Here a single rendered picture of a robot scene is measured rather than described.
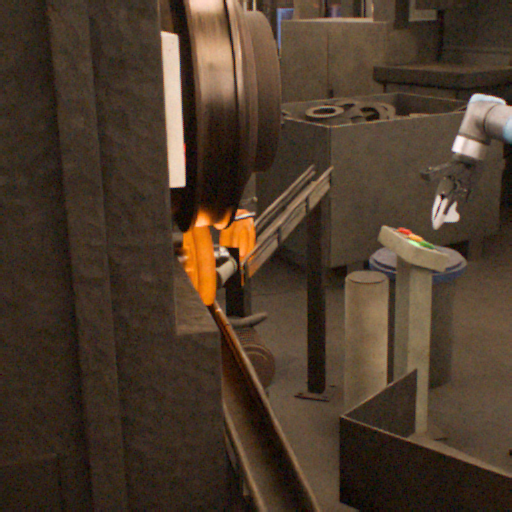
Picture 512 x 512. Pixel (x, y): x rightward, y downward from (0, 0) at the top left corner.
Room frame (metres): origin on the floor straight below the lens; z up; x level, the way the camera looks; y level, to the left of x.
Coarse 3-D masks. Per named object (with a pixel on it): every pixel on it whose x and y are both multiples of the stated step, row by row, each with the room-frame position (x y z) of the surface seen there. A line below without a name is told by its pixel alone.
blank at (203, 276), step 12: (204, 228) 1.47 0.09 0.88; (192, 240) 1.46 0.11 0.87; (204, 240) 1.45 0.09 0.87; (192, 252) 1.47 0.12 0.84; (204, 252) 1.44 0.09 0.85; (204, 264) 1.43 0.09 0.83; (192, 276) 1.51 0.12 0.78; (204, 276) 1.42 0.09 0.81; (204, 288) 1.43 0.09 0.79; (204, 300) 1.44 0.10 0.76
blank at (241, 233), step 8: (232, 224) 1.95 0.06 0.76; (240, 224) 1.97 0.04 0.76; (248, 224) 2.02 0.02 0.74; (224, 232) 1.94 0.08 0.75; (232, 232) 1.93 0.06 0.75; (240, 232) 2.03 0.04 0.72; (248, 232) 2.02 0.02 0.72; (224, 240) 1.93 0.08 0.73; (232, 240) 1.93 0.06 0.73; (240, 240) 2.03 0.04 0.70; (248, 240) 2.02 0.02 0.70; (240, 248) 2.02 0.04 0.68; (248, 248) 2.02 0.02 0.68; (240, 256) 1.97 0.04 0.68
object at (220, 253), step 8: (176, 248) 1.49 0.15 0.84; (184, 248) 1.49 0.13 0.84; (216, 248) 1.50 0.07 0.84; (224, 248) 1.51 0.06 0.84; (184, 256) 1.48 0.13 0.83; (216, 256) 1.49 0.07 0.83; (224, 256) 1.50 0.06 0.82; (184, 264) 1.47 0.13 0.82; (192, 264) 1.48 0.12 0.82; (216, 264) 1.49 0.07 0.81; (224, 264) 1.50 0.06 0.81
